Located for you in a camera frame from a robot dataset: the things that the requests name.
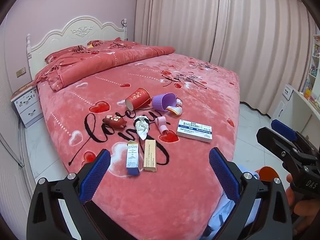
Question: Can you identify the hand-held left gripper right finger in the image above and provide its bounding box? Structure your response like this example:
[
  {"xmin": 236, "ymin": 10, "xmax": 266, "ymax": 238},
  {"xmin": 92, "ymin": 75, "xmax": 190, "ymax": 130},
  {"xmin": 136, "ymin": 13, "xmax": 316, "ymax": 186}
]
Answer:
[{"xmin": 209, "ymin": 147, "xmax": 293, "ymax": 240}]

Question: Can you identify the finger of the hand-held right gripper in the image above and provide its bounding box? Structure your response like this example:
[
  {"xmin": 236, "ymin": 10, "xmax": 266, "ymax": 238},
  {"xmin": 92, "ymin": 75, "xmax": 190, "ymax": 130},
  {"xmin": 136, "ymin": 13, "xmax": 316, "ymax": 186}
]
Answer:
[
  {"xmin": 271, "ymin": 119, "xmax": 320, "ymax": 153},
  {"xmin": 256, "ymin": 127, "xmax": 308, "ymax": 170}
]

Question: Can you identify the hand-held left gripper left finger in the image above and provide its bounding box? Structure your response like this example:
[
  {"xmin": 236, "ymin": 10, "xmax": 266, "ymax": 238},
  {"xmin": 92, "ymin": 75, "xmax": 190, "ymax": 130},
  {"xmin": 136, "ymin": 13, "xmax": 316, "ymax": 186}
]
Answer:
[{"xmin": 27, "ymin": 149, "xmax": 112, "ymax": 240}]

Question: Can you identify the tall blue purple box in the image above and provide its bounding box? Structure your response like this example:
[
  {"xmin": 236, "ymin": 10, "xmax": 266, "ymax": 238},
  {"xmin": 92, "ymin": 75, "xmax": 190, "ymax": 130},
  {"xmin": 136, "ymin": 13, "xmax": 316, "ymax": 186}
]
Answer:
[{"xmin": 126, "ymin": 141, "xmax": 140, "ymax": 177}]

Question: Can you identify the white blue medicine box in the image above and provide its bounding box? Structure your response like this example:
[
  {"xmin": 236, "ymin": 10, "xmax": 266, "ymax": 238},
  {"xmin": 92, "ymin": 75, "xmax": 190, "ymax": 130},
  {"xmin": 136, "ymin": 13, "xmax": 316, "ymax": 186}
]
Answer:
[{"xmin": 176, "ymin": 119, "xmax": 213, "ymax": 143}]

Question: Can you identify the brown plush toy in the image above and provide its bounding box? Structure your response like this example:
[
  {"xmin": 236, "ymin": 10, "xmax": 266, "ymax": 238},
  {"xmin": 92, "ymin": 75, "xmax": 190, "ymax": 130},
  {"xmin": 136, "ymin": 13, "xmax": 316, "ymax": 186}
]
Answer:
[{"xmin": 103, "ymin": 115, "xmax": 127, "ymax": 128}]

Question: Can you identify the tall beige box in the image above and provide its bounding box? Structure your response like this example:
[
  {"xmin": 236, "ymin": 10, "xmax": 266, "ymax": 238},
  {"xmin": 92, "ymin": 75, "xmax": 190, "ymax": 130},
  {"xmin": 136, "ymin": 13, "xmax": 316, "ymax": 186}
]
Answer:
[{"xmin": 143, "ymin": 139, "xmax": 158, "ymax": 172}]

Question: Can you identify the white tissue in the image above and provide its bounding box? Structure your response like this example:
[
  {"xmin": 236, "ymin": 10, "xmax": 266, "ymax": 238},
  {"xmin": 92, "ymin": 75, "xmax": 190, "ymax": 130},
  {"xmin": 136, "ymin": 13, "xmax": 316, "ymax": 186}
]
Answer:
[{"xmin": 134, "ymin": 115, "xmax": 151, "ymax": 140}]

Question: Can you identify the purple mini bin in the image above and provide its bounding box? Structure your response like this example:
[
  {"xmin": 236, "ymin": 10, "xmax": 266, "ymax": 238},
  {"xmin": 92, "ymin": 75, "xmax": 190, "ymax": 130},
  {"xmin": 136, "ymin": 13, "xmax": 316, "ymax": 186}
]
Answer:
[{"xmin": 152, "ymin": 93, "xmax": 178, "ymax": 112}]

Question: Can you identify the person's right hand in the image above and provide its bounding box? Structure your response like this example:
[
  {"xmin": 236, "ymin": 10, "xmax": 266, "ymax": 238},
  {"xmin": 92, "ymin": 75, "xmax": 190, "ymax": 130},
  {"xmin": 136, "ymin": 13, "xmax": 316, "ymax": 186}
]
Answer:
[{"xmin": 285, "ymin": 174, "xmax": 320, "ymax": 222}]

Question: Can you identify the white desk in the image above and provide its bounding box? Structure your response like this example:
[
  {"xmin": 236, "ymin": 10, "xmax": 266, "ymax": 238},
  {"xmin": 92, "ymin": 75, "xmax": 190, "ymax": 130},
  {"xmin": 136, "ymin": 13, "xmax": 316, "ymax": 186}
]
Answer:
[{"xmin": 272, "ymin": 84, "xmax": 320, "ymax": 137}]

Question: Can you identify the orange stool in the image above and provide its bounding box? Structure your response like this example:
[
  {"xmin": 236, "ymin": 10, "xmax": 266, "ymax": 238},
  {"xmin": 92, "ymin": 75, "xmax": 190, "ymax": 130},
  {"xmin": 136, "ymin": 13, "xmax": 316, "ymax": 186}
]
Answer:
[{"xmin": 259, "ymin": 166, "xmax": 279, "ymax": 181}]

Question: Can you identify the light blue cloth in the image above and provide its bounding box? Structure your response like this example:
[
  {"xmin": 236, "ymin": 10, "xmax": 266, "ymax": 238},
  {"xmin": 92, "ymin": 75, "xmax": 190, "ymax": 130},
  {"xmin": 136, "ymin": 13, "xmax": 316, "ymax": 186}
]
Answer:
[{"xmin": 207, "ymin": 164, "xmax": 260, "ymax": 240}]

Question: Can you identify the white bookshelf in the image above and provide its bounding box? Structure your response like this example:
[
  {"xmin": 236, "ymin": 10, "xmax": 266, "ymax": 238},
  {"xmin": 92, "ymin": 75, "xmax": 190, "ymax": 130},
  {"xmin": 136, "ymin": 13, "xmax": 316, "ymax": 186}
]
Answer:
[{"xmin": 300, "ymin": 34, "xmax": 320, "ymax": 110}]

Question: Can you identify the pink ribbon roll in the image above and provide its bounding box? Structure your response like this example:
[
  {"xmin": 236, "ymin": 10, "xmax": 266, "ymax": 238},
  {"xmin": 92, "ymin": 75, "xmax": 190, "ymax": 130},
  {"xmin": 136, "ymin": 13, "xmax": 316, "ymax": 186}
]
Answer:
[{"xmin": 154, "ymin": 116, "xmax": 170, "ymax": 136}]

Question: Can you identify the red paper cup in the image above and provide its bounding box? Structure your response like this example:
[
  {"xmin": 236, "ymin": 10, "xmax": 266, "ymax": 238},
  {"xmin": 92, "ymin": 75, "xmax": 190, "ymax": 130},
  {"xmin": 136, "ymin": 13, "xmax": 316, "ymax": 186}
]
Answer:
[{"xmin": 124, "ymin": 88, "xmax": 152, "ymax": 111}]

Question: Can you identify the white wardrobe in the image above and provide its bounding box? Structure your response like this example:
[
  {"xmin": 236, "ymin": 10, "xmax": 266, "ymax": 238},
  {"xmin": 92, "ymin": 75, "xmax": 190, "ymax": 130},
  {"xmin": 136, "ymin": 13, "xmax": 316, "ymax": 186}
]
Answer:
[{"xmin": 0, "ymin": 100, "xmax": 27, "ymax": 200}]

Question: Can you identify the white nightstand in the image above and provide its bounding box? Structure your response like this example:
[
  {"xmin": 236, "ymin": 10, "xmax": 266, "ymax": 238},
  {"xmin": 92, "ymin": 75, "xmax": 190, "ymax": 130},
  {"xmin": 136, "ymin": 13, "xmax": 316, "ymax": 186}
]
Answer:
[{"xmin": 10, "ymin": 81, "xmax": 44, "ymax": 128}]

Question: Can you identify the folded pink quilt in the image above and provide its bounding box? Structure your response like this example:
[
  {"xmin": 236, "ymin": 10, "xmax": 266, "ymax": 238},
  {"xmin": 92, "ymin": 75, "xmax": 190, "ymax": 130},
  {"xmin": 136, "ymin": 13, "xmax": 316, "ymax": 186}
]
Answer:
[{"xmin": 35, "ymin": 45, "xmax": 175, "ymax": 92}]

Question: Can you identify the pink pleated curtain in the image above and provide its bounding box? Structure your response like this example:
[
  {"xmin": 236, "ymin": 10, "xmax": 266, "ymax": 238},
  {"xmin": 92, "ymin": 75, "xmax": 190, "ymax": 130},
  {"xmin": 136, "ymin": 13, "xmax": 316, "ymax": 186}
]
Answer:
[{"xmin": 135, "ymin": 0, "xmax": 320, "ymax": 117}]

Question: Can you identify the pink printed pillow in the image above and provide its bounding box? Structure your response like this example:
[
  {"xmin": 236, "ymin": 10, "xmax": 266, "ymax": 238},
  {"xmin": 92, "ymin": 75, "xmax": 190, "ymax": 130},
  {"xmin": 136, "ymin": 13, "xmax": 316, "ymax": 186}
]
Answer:
[
  {"xmin": 45, "ymin": 46, "xmax": 87, "ymax": 63},
  {"xmin": 87, "ymin": 37, "xmax": 123, "ymax": 50}
]

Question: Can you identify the white carved headboard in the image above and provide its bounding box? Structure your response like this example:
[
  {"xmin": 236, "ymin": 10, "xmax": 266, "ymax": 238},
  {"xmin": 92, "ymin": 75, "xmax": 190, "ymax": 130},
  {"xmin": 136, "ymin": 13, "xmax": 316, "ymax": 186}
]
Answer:
[{"xmin": 26, "ymin": 16, "xmax": 128, "ymax": 80}]

